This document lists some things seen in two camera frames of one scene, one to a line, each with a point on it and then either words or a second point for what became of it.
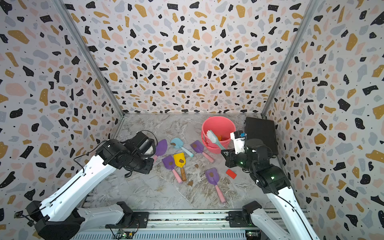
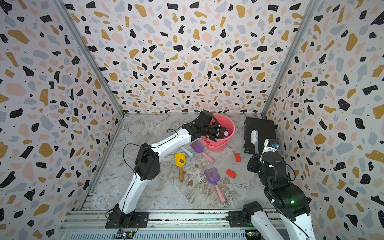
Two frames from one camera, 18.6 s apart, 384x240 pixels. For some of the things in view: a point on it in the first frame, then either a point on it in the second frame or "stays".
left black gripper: [148, 169] -> [219, 128]
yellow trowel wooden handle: [179, 160] stays
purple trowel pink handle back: [197, 145] stays
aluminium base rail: [183, 224] stays
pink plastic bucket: [219, 129] stays
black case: [263, 129] stays
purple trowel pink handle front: [213, 176] stays
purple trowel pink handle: [169, 161] -> [225, 133]
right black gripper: [229, 159] -> [251, 165]
